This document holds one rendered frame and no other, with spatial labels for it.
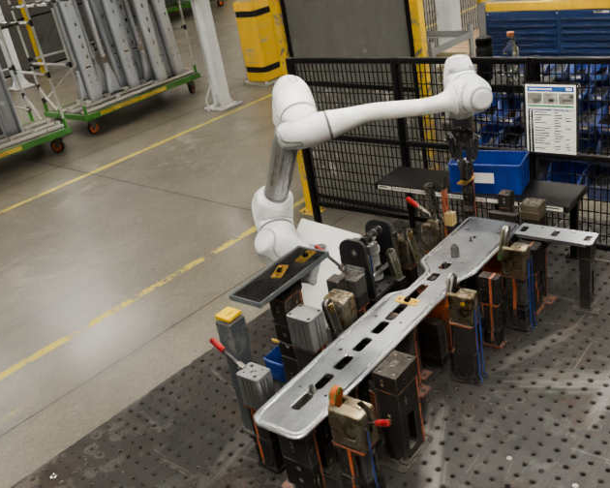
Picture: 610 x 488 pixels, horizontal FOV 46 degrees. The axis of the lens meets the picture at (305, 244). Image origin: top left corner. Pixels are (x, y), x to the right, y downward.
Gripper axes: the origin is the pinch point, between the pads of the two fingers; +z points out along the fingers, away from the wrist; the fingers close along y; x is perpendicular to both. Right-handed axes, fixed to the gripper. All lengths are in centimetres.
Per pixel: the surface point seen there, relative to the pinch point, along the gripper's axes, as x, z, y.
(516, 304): -8, 48, 21
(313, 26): 174, -16, -199
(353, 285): -53, 23, -17
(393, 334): -66, 29, 6
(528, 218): 22.9, 28.0, 13.3
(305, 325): -84, 20, -14
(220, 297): 46, 130, -209
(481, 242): -0.4, 28.6, 4.8
